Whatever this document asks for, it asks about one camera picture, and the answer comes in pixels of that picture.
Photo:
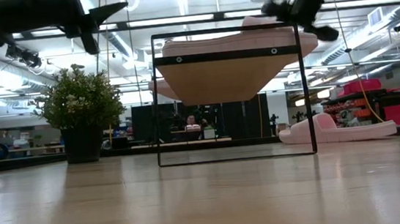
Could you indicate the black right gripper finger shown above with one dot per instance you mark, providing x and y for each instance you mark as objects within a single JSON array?
[
  {"x": 325, "y": 33},
  {"x": 275, "y": 11}
]

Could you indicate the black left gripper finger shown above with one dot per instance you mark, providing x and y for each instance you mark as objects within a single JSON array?
[{"x": 102, "y": 14}]

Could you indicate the black frame wooden shelf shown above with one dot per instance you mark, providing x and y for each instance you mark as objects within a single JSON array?
[{"x": 226, "y": 80}]

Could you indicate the black track spotlights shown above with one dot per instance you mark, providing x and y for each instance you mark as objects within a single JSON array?
[{"x": 25, "y": 57}]

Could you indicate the white ceiling vent box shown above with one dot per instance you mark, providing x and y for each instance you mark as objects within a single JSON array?
[{"x": 375, "y": 17}]

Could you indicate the black storage rack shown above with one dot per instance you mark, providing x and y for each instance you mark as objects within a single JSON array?
[{"x": 378, "y": 95}]

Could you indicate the green artificial plant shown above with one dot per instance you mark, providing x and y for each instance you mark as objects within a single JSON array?
[{"x": 77, "y": 101}]

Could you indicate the black partition panels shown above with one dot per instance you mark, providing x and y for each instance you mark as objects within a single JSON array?
[{"x": 237, "y": 119}]

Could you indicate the black plant pot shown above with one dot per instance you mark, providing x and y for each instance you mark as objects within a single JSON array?
[{"x": 82, "y": 145}]

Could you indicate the person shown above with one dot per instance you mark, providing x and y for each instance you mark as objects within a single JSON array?
[{"x": 191, "y": 120}]

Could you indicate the silver air duct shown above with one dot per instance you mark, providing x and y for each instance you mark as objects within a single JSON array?
[{"x": 362, "y": 39}]

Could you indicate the black tripod camera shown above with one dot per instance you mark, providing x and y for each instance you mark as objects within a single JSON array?
[{"x": 273, "y": 119}]

